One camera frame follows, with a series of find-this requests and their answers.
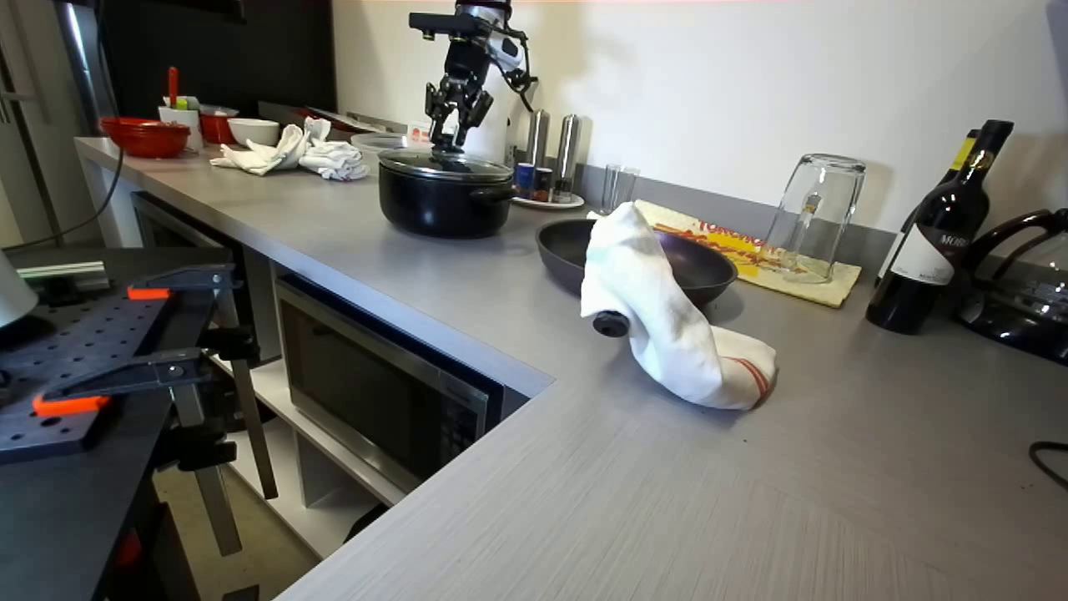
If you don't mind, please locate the black frying pan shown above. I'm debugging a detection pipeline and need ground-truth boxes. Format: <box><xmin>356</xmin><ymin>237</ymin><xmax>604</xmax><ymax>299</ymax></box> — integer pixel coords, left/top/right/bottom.
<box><xmin>535</xmin><ymin>217</ymin><xmax>737</xmax><ymax>341</ymax></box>

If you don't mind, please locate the white towel with red stripes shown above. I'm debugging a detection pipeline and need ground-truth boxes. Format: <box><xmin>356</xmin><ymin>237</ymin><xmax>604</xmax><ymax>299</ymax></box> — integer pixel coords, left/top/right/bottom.
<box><xmin>575</xmin><ymin>196</ymin><xmax>780</xmax><ymax>414</ymax></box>

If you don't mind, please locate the built-in microwave oven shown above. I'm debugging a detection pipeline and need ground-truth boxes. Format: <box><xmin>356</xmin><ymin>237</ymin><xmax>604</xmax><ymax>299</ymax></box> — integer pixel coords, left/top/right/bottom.
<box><xmin>274</xmin><ymin>273</ymin><xmax>500</xmax><ymax>487</ymax></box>

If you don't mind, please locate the black clamp with orange handle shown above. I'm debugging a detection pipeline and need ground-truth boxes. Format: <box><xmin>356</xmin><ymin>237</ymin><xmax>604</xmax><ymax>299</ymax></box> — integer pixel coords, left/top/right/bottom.
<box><xmin>31</xmin><ymin>319</ymin><xmax>282</xmax><ymax>505</ymax></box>

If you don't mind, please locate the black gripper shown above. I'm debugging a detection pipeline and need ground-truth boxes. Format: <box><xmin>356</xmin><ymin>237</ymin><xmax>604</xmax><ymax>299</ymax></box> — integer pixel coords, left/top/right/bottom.
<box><xmin>422</xmin><ymin>39</ymin><xmax>500</xmax><ymax>152</ymax></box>

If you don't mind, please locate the white utensil cup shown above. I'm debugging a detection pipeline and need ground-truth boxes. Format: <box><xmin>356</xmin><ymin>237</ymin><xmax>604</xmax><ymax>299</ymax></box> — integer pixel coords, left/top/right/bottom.
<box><xmin>152</xmin><ymin>62</ymin><xmax>202</xmax><ymax>152</ymax></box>

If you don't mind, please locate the black cable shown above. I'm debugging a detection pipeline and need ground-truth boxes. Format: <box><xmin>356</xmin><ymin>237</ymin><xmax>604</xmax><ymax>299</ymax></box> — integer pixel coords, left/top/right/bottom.
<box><xmin>1024</xmin><ymin>436</ymin><xmax>1068</xmax><ymax>493</ymax></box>

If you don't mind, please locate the black cooking pot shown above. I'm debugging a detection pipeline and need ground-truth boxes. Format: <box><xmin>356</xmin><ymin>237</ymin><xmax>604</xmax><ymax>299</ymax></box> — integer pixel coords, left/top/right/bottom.
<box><xmin>372</xmin><ymin>149</ymin><xmax>517</xmax><ymax>240</ymax></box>

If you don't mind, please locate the crumpled white cloth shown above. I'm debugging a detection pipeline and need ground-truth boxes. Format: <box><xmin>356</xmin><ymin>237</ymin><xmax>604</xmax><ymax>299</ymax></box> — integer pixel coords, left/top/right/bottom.
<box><xmin>207</xmin><ymin>114</ymin><xmax>372</xmax><ymax>182</ymax></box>

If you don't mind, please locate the black glass coffee pot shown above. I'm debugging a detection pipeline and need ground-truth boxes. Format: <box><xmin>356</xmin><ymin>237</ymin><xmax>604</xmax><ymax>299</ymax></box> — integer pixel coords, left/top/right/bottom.
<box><xmin>953</xmin><ymin>202</ymin><xmax>1068</xmax><ymax>367</ymax></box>

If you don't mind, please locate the black perforated workbench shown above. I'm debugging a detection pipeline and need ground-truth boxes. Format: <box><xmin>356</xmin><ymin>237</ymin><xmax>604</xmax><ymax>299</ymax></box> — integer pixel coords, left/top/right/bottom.
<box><xmin>0</xmin><ymin>244</ymin><xmax>243</xmax><ymax>601</ymax></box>

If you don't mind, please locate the small red bowl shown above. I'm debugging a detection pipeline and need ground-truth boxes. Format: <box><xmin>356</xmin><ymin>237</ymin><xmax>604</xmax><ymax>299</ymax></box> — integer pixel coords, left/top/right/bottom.
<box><xmin>198</xmin><ymin>104</ymin><xmax>239</xmax><ymax>145</ymax></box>

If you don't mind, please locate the clear glass jar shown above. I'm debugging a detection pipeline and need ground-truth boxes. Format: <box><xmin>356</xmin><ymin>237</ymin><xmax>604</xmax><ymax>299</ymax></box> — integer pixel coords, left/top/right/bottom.
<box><xmin>765</xmin><ymin>149</ymin><xmax>871</xmax><ymax>283</ymax></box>

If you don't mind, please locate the steel refrigerator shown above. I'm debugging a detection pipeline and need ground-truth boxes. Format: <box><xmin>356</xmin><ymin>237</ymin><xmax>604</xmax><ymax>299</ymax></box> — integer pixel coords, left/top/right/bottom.
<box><xmin>50</xmin><ymin>0</ymin><xmax>120</xmax><ymax>128</ymax></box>

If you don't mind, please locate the small white plate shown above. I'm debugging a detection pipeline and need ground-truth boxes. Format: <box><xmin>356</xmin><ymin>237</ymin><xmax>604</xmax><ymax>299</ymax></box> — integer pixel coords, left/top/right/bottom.
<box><xmin>511</xmin><ymin>187</ymin><xmax>587</xmax><ymax>212</ymax></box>

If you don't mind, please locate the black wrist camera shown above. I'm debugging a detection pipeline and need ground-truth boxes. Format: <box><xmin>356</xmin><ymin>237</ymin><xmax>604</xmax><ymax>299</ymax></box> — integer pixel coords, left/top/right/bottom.
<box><xmin>408</xmin><ymin>6</ymin><xmax>494</xmax><ymax>44</ymax></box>

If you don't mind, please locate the yellow orange packet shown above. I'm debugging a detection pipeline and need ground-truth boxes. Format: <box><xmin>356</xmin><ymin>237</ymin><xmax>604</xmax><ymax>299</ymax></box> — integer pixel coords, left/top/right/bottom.
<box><xmin>665</xmin><ymin>219</ymin><xmax>775</xmax><ymax>273</ymax></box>

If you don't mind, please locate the light wooden cutting board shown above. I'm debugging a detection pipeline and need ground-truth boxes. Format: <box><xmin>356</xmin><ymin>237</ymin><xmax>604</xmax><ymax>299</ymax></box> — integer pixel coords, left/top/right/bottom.
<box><xmin>632</xmin><ymin>196</ymin><xmax>869</xmax><ymax>315</ymax></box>

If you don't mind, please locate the white bowl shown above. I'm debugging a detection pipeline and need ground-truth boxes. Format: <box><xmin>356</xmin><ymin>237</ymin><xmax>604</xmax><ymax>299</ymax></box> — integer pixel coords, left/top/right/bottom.
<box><xmin>224</xmin><ymin>114</ymin><xmax>282</xmax><ymax>149</ymax></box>

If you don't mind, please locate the large red bowl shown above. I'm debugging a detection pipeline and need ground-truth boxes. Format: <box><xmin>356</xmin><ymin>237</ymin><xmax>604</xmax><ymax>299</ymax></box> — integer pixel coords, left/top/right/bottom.
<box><xmin>98</xmin><ymin>114</ymin><xmax>192</xmax><ymax>159</ymax></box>

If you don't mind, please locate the dark wine bottle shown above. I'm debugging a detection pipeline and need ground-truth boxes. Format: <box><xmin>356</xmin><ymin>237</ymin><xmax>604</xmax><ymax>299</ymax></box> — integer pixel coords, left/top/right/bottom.
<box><xmin>865</xmin><ymin>116</ymin><xmax>1017</xmax><ymax>338</ymax></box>

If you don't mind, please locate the steel shaker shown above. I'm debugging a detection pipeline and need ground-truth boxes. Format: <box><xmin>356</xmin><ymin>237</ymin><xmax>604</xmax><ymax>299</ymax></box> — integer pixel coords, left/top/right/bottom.
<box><xmin>519</xmin><ymin>105</ymin><xmax>552</xmax><ymax>169</ymax></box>
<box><xmin>553</xmin><ymin>111</ymin><xmax>587</xmax><ymax>187</ymax></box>

